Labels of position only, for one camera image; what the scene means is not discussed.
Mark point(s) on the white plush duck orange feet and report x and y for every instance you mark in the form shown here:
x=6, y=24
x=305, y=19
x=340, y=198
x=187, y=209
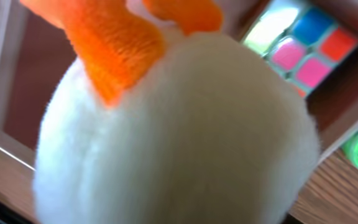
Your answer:
x=165, y=118

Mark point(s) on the multicolour puzzle cube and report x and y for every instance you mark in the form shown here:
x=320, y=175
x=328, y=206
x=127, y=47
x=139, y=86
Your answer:
x=300, y=42

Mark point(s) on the white cardboard box pink interior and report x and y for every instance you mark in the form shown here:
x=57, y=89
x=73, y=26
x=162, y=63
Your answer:
x=34, y=55

